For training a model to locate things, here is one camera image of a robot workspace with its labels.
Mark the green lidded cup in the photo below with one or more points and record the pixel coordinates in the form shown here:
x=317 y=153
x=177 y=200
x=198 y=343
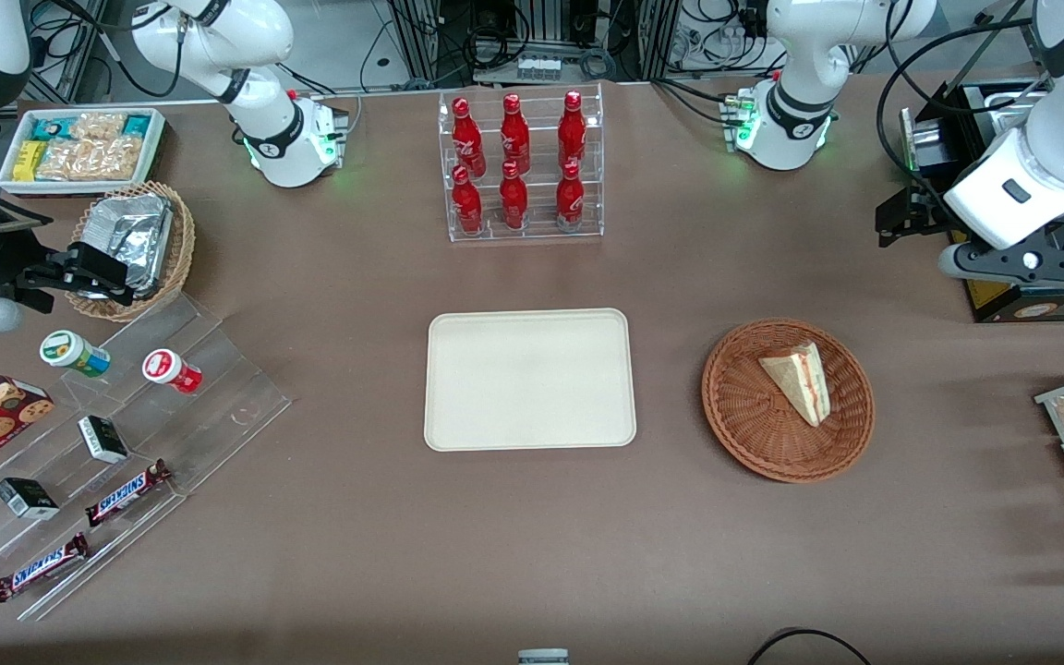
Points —
x=70 y=353

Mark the Snickers chocolate bar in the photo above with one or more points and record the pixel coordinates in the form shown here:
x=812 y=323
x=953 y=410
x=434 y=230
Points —
x=41 y=567
x=126 y=494

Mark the red lidded cup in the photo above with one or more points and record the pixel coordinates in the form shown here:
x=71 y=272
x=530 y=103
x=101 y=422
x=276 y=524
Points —
x=170 y=369

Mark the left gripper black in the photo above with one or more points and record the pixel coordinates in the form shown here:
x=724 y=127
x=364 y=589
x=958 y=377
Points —
x=925 y=208

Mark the brown round wicker basket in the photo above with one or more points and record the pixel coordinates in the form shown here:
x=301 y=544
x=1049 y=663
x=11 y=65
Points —
x=754 y=434

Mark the red drink bottle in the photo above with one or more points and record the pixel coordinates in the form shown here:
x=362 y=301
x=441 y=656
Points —
x=570 y=199
x=572 y=129
x=513 y=201
x=514 y=137
x=467 y=139
x=467 y=205

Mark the small black box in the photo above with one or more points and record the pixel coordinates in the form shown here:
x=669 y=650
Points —
x=103 y=440
x=26 y=499

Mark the silver foil package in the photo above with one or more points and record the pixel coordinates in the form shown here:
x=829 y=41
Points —
x=126 y=210
x=146 y=259

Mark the clear bag of crackers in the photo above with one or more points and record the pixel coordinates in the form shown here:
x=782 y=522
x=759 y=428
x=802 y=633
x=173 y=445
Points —
x=89 y=160
x=98 y=126

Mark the teal snack pack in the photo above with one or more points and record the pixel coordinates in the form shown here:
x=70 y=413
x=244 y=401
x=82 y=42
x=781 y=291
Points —
x=52 y=127
x=137 y=125

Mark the yellow snack pack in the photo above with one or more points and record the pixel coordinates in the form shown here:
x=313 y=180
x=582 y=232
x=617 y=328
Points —
x=29 y=162

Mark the tan wicker basket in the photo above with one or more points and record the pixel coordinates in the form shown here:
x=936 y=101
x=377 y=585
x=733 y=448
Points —
x=183 y=249

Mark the small grey device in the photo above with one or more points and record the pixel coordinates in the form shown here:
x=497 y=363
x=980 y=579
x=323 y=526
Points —
x=543 y=658

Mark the clear acrylic bottle rack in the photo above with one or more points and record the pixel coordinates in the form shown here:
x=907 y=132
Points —
x=541 y=231

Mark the triangle sandwich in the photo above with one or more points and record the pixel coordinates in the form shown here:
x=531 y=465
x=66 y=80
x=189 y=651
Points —
x=802 y=380

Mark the left grey wrist camera box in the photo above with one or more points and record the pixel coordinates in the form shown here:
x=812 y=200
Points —
x=1003 y=264

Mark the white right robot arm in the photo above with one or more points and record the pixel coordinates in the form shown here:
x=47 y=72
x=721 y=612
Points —
x=264 y=129

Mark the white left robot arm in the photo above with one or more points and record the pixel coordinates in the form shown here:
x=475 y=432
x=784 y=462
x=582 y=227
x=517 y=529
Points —
x=800 y=111

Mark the white power strip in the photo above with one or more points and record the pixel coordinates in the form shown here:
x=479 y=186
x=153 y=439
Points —
x=539 y=68

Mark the cream rectangular tray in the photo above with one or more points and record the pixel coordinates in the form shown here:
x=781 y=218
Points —
x=530 y=383

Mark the white plastic snack bin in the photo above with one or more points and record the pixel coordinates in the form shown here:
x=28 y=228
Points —
x=10 y=180

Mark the black food warmer cabinet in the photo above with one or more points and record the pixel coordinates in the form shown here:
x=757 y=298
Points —
x=994 y=300

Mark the clear acrylic stepped display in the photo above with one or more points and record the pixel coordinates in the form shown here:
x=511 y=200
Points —
x=218 y=406

